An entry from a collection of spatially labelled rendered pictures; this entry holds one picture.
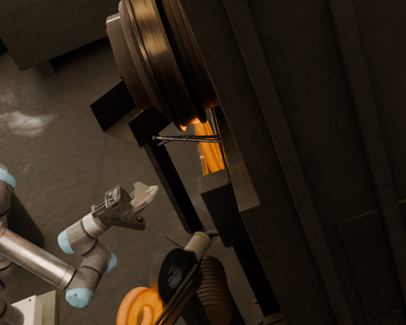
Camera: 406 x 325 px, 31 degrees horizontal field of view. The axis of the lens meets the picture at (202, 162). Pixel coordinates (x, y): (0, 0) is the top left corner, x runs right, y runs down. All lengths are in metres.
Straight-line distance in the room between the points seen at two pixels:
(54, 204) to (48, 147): 0.53
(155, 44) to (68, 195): 1.94
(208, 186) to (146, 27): 0.48
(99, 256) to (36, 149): 1.93
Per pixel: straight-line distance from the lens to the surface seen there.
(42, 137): 4.23
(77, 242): 2.26
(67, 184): 3.76
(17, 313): 2.63
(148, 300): 1.88
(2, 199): 2.26
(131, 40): 1.91
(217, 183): 2.02
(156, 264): 1.91
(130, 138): 2.72
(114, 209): 2.18
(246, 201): 1.82
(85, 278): 2.24
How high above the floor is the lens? 2.07
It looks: 37 degrees down
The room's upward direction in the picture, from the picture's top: 24 degrees counter-clockwise
